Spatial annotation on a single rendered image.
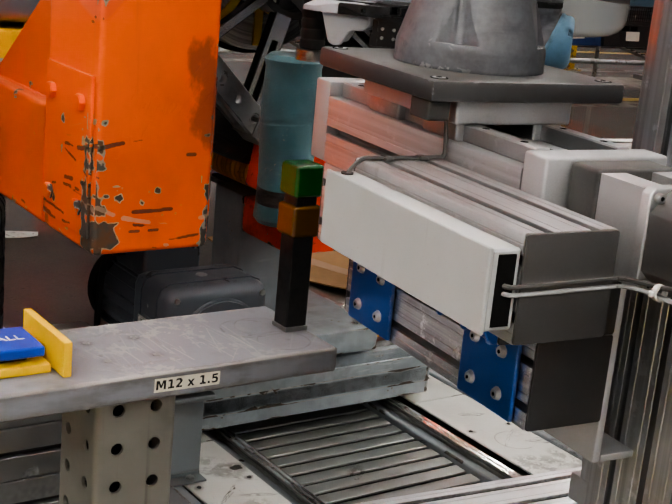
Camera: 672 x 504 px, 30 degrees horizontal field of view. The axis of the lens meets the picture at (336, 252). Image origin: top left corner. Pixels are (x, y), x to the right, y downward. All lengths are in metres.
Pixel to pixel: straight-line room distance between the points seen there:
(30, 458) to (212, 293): 0.36
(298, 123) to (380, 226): 0.83
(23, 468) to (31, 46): 0.57
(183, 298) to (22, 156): 0.31
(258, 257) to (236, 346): 0.76
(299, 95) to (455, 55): 0.69
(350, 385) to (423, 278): 1.28
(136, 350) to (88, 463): 0.14
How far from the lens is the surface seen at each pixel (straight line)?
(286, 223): 1.51
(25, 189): 1.76
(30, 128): 1.73
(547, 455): 2.23
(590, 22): 2.72
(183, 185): 1.59
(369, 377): 2.30
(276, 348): 1.49
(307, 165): 1.50
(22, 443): 1.71
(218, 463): 2.06
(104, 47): 1.51
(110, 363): 1.42
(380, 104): 1.31
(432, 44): 1.22
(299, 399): 2.22
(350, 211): 1.11
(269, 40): 2.10
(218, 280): 1.89
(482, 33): 1.21
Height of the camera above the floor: 0.96
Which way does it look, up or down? 15 degrees down
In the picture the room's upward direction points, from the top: 5 degrees clockwise
